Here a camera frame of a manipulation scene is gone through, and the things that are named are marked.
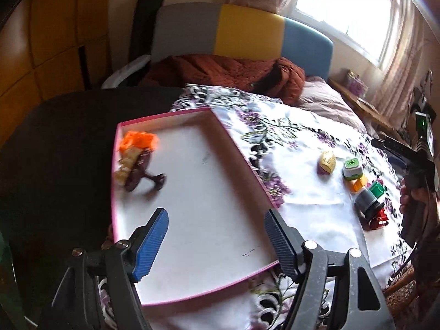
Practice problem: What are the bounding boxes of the pink patterned box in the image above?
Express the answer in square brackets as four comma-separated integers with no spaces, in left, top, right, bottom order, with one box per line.
[345,70,368,97]

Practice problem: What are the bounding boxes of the floral embroidered white tablecloth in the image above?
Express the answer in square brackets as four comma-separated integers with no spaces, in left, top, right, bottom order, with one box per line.
[98,84,418,330]

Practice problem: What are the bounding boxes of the purple perforated toy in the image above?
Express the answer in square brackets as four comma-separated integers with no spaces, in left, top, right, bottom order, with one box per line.
[124,151,167,193]

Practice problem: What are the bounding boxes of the yellow egg-shaped toy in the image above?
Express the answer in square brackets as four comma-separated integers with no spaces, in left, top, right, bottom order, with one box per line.
[318,150,337,176]

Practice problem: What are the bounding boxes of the rust brown quilt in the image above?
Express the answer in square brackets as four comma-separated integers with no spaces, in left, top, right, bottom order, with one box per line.
[139,55,306,105]

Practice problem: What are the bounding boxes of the green and white toy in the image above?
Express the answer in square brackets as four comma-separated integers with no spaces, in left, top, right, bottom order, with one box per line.
[342,157,361,182]

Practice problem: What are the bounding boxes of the black rolled mat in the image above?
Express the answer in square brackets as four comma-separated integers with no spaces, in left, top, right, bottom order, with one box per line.
[129,0,163,67]

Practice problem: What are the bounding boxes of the black blanket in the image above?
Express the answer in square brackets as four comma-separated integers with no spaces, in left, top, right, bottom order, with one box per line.
[0,87,186,317]

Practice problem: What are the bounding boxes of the white plastic object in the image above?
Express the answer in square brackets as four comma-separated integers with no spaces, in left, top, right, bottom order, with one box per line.
[101,55,152,88]

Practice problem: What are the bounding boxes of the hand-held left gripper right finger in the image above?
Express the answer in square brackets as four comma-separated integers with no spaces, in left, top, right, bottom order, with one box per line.
[264,209,396,330]

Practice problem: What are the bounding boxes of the green plastic toy cup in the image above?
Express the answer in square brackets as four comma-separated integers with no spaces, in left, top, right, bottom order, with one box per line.
[368,180,386,200]

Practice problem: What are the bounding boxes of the wicker chair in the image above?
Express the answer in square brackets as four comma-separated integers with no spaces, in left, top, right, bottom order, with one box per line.
[383,265,440,320]

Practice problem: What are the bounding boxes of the yellow orange plastic toy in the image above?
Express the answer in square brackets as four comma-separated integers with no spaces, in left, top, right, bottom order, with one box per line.
[349,175,369,193]

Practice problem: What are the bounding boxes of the grey cylinder toy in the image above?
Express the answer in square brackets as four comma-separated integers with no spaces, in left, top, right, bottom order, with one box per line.
[354,190,384,221]

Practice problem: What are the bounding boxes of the person's right forearm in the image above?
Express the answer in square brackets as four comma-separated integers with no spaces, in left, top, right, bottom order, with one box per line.
[411,199,440,282]

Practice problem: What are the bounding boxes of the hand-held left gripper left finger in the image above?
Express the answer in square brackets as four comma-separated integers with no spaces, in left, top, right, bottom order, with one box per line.
[38,208,169,330]

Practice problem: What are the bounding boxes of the red plastic toy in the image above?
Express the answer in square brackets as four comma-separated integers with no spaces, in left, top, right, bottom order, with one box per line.
[364,208,390,231]

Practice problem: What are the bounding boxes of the black cable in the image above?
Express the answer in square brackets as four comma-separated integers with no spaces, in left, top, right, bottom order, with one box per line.
[388,210,435,291]

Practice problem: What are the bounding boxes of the pale pink pillow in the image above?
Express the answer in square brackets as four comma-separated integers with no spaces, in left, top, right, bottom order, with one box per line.
[297,76,367,133]

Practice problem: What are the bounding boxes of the pink cardboard tray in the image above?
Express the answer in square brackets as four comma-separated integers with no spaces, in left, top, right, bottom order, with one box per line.
[111,107,281,308]

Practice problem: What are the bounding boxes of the bedroom window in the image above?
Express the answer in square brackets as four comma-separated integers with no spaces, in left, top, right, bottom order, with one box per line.
[296,0,394,66]

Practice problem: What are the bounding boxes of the grey yellow blue headboard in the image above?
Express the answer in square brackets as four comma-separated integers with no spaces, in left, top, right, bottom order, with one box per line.
[151,3,334,81]

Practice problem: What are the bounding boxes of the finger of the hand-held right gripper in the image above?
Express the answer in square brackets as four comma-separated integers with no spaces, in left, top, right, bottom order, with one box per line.
[371,136,418,160]

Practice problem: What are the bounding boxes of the person's right hand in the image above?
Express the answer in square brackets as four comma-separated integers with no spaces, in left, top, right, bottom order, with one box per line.
[400,177,437,215]

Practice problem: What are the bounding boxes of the wooden bedside table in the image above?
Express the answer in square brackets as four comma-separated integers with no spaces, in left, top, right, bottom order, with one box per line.
[328,77,406,138]

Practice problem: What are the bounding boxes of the wooden wardrobe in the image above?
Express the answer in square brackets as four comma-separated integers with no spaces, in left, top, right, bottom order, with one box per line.
[0,0,114,145]

